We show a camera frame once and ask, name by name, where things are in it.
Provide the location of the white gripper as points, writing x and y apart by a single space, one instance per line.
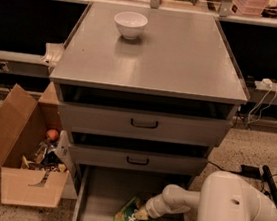
152 207

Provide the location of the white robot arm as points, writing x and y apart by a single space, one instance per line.
224 196

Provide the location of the bottom grey open drawer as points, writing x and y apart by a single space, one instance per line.
104 191

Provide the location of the middle grey drawer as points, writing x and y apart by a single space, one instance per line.
138 160

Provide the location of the top grey drawer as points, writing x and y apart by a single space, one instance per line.
118 122

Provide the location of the grey drawer cabinet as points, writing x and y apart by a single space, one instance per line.
181 65

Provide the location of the snack packets in box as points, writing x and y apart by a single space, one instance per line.
44 158

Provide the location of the black power adapter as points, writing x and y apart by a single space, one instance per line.
251 172

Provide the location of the orange fruit in box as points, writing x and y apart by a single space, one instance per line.
52 134

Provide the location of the black pole on floor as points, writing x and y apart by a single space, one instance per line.
267 176

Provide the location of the open cardboard box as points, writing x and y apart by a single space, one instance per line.
22 128

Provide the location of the white ceramic bowl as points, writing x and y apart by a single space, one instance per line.
130 24

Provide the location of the pink storage box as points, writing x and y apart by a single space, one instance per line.
249 7

